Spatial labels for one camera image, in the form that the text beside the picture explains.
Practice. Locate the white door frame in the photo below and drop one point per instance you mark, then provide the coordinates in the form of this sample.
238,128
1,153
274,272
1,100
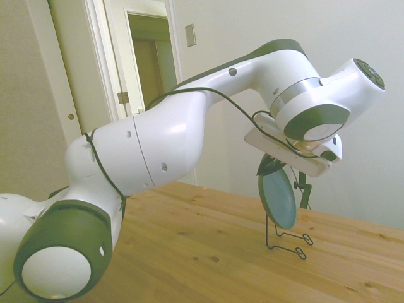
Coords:
110,47

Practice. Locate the white room door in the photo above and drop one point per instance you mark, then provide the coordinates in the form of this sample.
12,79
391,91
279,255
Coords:
72,63

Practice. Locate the grey wall switch plate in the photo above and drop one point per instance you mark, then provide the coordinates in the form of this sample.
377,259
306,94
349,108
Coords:
190,35

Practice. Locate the teal round plate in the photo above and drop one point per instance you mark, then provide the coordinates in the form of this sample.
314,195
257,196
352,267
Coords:
277,199

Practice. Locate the metal door hinge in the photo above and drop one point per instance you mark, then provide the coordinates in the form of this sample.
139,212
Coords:
123,97

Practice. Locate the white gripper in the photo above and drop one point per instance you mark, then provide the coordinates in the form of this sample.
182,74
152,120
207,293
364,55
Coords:
284,151

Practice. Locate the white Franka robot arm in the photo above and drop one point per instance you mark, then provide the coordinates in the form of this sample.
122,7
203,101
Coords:
164,139

